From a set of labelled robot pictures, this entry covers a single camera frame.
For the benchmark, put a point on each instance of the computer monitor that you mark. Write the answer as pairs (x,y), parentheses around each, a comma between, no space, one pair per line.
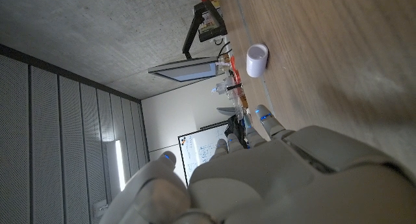
(188,71)

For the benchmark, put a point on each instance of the white labelled canister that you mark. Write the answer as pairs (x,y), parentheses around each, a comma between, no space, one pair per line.
(208,22)

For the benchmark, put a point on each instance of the clear spray bottle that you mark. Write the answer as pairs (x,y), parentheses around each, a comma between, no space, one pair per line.
(224,87)

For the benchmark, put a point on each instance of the white bottle cap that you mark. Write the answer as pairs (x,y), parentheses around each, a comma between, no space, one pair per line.
(256,61)

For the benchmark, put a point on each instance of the whiteboard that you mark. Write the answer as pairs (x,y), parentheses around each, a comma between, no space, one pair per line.
(198,149)

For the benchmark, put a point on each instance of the black bag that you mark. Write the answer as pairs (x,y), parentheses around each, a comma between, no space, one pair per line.
(235,126)

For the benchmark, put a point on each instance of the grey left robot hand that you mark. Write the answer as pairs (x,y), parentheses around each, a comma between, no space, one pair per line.
(276,185)

